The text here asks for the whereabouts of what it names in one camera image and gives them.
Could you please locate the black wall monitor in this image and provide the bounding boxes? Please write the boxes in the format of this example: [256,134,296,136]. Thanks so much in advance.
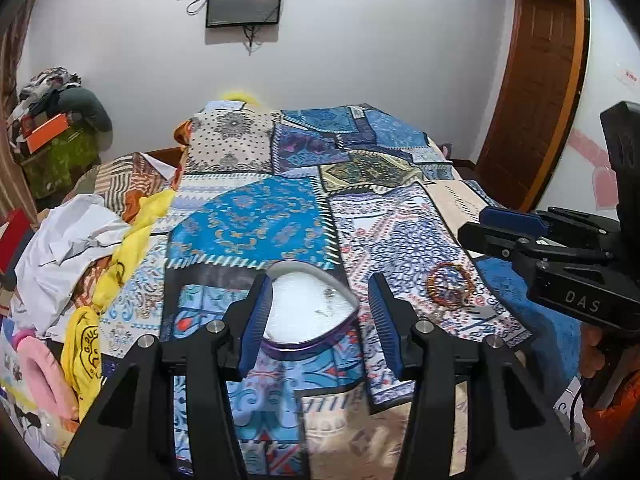
[205,0,284,29]

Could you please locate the dark grey bag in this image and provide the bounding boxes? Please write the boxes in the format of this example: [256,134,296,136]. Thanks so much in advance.
[59,87,114,135]

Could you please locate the yellow cloth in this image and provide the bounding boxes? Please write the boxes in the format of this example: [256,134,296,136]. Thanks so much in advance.
[93,189,177,312]

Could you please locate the green patterned cloth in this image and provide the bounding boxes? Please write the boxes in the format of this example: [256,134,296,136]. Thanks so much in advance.
[20,125,101,200]

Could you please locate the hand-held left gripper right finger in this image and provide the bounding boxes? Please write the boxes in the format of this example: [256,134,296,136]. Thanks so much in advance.
[367,272,584,480]

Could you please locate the patchwork patterned blanket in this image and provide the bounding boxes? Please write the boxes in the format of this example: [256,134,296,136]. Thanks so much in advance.
[75,101,583,478]

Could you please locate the pile of clothes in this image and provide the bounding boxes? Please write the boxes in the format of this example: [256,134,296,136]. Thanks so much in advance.
[6,66,83,161]

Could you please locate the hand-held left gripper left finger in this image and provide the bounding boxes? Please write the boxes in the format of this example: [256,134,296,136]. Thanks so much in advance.
[58,272,274,480]

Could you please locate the brown wooden door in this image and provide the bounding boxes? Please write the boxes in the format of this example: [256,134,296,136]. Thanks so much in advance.
[476,0,590,212]

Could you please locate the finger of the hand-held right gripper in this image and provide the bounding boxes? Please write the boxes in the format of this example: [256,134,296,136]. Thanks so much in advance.
[478,206,621,241]
[457,223,614,282]

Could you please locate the person's right hand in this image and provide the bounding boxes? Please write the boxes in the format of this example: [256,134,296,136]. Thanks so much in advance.
[580,324,609,377]

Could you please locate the orange box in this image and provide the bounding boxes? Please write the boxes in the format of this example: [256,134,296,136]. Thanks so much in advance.
[26,113,70,154]

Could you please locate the yellow fluffy item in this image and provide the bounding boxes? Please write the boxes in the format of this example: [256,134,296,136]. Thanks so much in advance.
[219,90,262,109]

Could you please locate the striped brown curtain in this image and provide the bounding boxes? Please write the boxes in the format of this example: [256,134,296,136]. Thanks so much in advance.
[0,0,56,226]

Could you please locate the heart-shaped purple jewelry box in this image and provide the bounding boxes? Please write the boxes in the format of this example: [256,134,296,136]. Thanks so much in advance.
[256,259,361,361]

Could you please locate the pink plush item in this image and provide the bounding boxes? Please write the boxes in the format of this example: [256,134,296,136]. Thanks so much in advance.
[14,329,82,422]

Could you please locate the white cloth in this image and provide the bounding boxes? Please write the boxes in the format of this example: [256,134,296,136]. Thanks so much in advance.
[11,192,133,338]

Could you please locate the red beaded bracelets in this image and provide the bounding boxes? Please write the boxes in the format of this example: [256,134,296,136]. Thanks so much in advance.
[426,262,477,309]

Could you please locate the beige patterned pillow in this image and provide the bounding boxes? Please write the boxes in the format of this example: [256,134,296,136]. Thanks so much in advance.
[186,101,282,177]

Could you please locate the black cable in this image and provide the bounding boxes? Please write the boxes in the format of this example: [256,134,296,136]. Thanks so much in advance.
[564,389,588,457]

